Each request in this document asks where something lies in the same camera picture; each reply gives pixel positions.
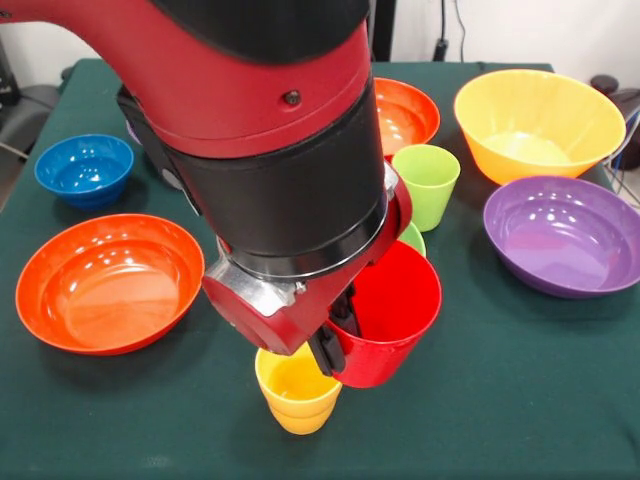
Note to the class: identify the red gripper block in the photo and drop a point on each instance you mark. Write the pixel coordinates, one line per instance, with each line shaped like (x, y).
(260, 330)

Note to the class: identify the red plastic cup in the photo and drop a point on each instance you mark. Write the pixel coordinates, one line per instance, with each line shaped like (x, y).
(395, 310)

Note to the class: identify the yellow plastic cup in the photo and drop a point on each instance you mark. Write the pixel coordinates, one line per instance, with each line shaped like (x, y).
(295, 400)

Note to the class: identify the green plastic bowl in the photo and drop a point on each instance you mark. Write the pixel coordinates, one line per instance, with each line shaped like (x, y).
(415, 240)

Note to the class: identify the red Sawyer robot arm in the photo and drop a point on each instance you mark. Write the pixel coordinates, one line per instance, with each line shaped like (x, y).
(250, 125)

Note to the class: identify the dark green tablecloth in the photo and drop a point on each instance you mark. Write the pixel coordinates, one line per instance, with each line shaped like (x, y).
(450, 400)

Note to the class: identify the green plastic cup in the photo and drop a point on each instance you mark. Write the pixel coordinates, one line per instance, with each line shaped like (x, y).
(430, 190)

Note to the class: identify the orange-red plastic bowl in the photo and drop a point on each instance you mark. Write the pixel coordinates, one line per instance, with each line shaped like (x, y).
(405, 120)
(110, 290)

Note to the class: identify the purple plastic bowl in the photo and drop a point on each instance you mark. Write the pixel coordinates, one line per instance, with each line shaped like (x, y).
(565, 245)
(133, 134)

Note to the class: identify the large orange plastic bowl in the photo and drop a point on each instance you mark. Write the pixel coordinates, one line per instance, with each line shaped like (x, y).
(530, 115)

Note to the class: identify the small blue plastic bowl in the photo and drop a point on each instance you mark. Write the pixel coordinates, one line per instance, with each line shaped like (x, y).
(82, 170)

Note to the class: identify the black chair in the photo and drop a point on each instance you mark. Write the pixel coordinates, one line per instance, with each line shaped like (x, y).
(30, 110)
(625, 100)

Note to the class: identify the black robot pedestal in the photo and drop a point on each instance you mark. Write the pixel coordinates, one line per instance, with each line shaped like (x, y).
(382, 30)

